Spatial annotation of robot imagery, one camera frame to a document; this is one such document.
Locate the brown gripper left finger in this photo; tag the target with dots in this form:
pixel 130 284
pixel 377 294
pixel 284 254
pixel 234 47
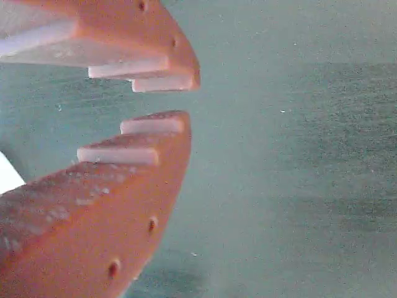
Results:
pixel 102 223

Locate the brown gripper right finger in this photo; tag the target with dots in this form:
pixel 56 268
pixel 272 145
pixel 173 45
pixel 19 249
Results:
pixel 124 34

